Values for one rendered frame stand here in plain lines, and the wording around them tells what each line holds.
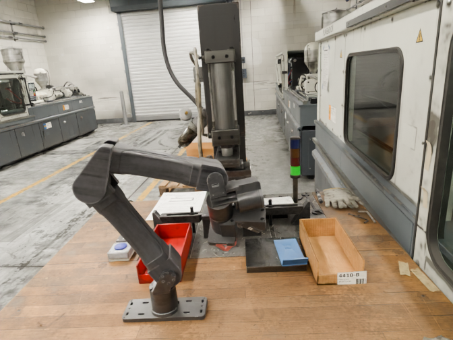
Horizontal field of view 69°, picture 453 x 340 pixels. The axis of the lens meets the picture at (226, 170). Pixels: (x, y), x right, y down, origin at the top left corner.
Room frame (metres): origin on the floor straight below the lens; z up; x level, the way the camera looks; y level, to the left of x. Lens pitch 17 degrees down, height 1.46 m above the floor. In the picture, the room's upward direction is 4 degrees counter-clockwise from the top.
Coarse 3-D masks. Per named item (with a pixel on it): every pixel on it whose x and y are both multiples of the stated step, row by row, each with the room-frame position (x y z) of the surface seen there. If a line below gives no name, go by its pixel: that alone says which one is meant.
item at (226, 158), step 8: (216, 152) 1.10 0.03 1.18; (224, 152) 1.05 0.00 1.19; (232, 152) 1.05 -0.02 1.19; (224, 160) 1.00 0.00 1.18; (232, 160) 1.00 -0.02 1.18; (240, 160) 1.08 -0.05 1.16; (224, 168) 1.03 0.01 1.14; (232, 168) 1.03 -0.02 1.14; (240, 168) 1.03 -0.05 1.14; (248, 168) 1.03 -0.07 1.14; (232, 176) 1.01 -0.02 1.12; (240, 176) 1.01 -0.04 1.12; (248, 176) 1.01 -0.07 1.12
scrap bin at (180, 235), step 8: (160, 224) 1.03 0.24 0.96; (168, 224) 1.03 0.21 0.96; (176, 224) 1.03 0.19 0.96; (184, 224) 1.02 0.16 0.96; (160, 232) 1.03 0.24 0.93; (168, 232) 1.03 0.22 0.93; (176, 232) 1.03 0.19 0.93; (184, 232) 1.02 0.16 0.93; (168, 240) 1.01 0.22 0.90; (176, 240) 1.01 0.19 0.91; (184, 240) 1.00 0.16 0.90; (176, 248) 0.95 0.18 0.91; (184, 248) 0.87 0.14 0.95; (184, 256) 0.86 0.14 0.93; (136, 264) 0.79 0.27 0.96; (184, 264) 0.84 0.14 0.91; (144, 272) 0.83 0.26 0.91; (144, 280) 0.78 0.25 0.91; (152, 280) 0.78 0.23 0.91
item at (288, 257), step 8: (280, 240) 0.93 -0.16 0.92; (288, 240) 0.92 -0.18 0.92; (296, 240) 0.92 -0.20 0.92; (280, 248) 0.88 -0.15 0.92; (296, 248) 0.87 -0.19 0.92; (280, 256) 0.83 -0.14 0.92; (288, 256) 0.83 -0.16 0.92; (296, 256) 0.83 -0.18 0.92; (288, 264) 0.79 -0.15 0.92; (296, 264) 0.79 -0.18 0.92
